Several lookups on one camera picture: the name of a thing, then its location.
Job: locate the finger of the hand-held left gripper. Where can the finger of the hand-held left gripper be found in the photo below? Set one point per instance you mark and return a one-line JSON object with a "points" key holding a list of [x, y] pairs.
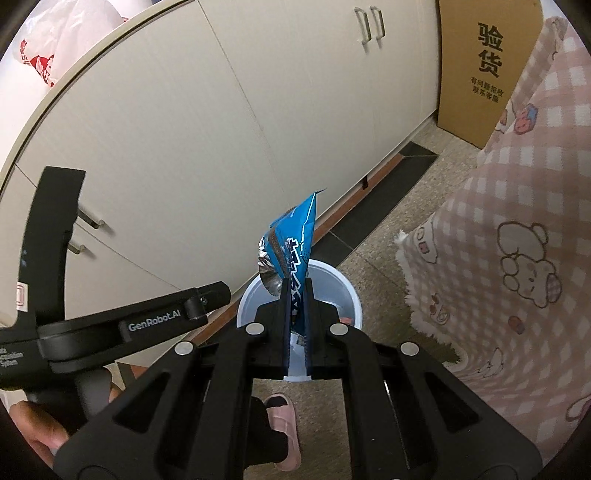
{"points": [[210, 297]]}

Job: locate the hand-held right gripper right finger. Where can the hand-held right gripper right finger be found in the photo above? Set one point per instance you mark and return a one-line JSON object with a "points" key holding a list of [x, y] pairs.
{"points": [[310, 323]]}

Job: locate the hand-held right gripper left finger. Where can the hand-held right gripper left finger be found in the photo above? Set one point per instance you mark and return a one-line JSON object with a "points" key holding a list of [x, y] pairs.
{"points": [[286, 323]]}

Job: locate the pale blue plastic bin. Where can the pale blue plastic bin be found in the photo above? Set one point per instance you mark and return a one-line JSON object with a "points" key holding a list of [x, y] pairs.
{"points": [[334, 286]]}

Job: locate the blue snack packet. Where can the blue snack packet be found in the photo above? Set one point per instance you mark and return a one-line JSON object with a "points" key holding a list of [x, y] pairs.
{"points": [[295, 230]]}

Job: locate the person's left hand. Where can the person's left hand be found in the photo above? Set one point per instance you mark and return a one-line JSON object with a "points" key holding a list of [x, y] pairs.
{"points": [[37, 424]]}

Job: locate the pink slipper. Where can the pink slipper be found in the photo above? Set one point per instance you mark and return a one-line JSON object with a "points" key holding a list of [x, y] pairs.
{"points": [[284, 415]]}

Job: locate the person's leg in black trousers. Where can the person's leg in black trousers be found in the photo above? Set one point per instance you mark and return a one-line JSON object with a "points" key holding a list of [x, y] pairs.
{"points": [[265, 429]]}

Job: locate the long cream low cabinet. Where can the long cream low cabinet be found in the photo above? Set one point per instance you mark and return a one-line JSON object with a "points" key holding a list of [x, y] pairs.
{"points": [[184, 138]]}

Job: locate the pink checkered tablecloth table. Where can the pink checkered tablecloth table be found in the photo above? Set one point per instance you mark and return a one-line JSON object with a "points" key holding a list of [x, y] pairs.
{"points": [[508, 207]]}

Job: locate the white red-print plastic bag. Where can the white red-print plastic bag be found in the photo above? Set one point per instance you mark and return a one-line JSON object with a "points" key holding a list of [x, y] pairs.
{"points": [[69, 27]]}

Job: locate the brown cardboard box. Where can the brown cardboard box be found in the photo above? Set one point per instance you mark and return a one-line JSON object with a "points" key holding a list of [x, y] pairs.
{"points": [[485, 92]]}

